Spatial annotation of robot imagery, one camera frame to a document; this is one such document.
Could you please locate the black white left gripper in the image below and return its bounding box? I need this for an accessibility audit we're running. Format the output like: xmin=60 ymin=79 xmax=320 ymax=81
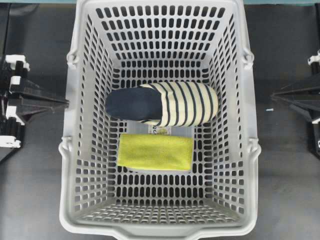
xmin=0 ymin=55 xmax=69 ymax=148

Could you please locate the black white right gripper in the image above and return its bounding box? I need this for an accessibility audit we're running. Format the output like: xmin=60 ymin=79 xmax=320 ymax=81
xmin=271 ymin=48 xmax=320 ymax=153

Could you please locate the yellow folded cloth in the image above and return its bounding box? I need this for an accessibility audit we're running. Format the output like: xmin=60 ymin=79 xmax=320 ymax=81
xmin=117 ymin=133 xmax=194 ymax=171

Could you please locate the navy striped slipper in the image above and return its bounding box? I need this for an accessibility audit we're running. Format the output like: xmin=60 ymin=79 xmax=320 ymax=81
xmin=105 ymin=81 xmax=219 ymax=128

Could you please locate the small label sticker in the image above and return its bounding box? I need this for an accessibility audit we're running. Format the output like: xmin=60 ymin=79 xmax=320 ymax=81
xmin=148 ymin=125 xmax=171 ymax=136

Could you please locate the grey plastic shopping basket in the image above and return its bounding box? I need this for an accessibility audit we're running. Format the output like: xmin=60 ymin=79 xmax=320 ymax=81
xmin=59 ymin=0 xmax=261 ymax=240

